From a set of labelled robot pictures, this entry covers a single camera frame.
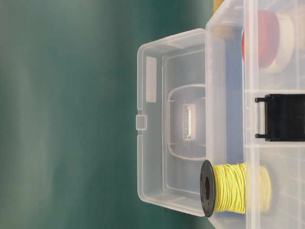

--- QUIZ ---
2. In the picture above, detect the white tape roll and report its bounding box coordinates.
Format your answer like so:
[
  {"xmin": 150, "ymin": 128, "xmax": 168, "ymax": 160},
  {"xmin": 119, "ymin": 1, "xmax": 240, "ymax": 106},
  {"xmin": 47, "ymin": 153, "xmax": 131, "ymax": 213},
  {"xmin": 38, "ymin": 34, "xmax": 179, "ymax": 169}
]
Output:
[{"xmin": 265, "ymin": 13, "xmax": 295, "ymax": 73}]

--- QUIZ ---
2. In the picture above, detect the black box latch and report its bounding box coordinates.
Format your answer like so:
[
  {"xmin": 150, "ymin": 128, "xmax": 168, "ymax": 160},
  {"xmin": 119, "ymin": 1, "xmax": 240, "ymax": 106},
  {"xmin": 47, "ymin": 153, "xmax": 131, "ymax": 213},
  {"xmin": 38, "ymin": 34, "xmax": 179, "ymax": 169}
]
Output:
[{"xmin": 255, "ymin": 94, "xmax": 305, "ymax": 142}]

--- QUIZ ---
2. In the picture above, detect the red tape roll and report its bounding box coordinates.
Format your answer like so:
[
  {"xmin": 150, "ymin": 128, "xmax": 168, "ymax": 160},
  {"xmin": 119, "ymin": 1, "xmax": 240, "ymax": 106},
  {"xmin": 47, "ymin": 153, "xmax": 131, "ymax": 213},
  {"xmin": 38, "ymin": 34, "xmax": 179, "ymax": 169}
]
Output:
[{"xmin": 241, "ymin": 9, "xmax": 280, "ymax": 69}]

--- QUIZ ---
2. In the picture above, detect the clear plastic tool box lid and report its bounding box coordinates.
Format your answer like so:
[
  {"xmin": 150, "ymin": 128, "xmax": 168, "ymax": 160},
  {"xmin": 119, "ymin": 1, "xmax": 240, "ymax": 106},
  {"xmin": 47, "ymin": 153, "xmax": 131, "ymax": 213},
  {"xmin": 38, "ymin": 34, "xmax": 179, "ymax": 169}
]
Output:
[{"xmin": 136, "ymin": 29, "xmax": 207, "ymax": 216}]

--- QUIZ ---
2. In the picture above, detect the clear plastic tool box base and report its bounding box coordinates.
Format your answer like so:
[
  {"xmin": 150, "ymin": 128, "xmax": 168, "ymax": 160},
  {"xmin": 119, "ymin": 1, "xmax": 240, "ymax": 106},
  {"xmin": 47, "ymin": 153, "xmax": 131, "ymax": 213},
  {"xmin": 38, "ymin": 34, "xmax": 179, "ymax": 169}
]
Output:
[{"xmin": 205, "ymin": 0, "xmax": 305, "ymax": 229}]

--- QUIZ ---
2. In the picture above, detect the yellow wire spool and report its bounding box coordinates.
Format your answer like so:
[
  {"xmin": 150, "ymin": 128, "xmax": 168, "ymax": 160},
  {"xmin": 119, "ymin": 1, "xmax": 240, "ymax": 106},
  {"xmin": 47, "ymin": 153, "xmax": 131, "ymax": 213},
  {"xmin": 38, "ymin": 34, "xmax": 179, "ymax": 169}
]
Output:
[{"xmin": 199, "ymin": 160, "xmax": 273, "ymax": 211}]

